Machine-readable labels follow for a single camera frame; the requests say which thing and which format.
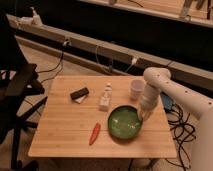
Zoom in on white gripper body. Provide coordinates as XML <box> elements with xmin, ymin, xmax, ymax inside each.
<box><xmin>138</xmin><ymin>96</ymin><xmax>158</xmax><ymax>122</ymax></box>

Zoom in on green ceramic bowl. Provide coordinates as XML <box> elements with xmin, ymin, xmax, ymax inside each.
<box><xmin>108</xmin><ymin>105</ymin><xmax>143</xmax><ymax>139</ymax></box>

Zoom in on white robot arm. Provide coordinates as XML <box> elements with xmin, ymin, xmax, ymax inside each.
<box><xmin>140</xmin><ymin>67</ymin><xmax>213</xmax><ymax>171</ymax></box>

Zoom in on blue box on floor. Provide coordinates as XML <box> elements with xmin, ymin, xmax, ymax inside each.
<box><xmin>160</xmin><ymin>93</ymin><xmax>173</xmax><ymax>111</ymax></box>

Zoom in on translucent plastic cup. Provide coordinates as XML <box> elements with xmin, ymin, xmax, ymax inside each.
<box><xmin>130</xmin><ymin>79</ymin><xmax>144</xmax><ymax>100</ymax></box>

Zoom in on small clear glass bottle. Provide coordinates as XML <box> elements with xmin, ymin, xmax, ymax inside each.
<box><xmin>99</xmin><ymin>83</ymin><xmax>112</xmax><ymax>111</ymax></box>

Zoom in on red chili pepper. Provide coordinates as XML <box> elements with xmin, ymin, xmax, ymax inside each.
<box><xmin>89</xmin><ymin>123</ymin><xmax>101</xmax><ymax>145</ymax></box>

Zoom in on black and white eraser block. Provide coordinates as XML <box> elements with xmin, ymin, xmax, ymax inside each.
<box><xmin>70</xmin><ymin>87</ymin><xmax>89</xmax><ymax>103</ymax></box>

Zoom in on wooden bamboo table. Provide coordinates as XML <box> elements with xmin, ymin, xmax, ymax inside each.
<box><xmin>28</xmin><ymin>76</ymin><xmax>177</xmax><ymax>158</ymax></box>

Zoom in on black chair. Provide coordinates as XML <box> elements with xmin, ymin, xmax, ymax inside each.
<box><xmin>0</xmin><ymin>10</ymin><xmax>47</xmax><ymax>170</ymax></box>

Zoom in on white spray bottle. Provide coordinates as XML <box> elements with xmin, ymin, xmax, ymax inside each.
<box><xmin>30</xmin><ymin>7</ymin><xmax>43</xmax><ymax>26</ymax></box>

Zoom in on black floor cables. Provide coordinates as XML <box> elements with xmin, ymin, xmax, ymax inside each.
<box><xmin>165</xmin><ymin>103</ymin><xmax>198</xmax><ymax>171</ymax></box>

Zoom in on grey metal rail beam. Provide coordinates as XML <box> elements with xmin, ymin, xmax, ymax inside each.
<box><xmin>7</xmin><ymin>15</ymin><xmax>213</xmax><ymax>91</ymax></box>

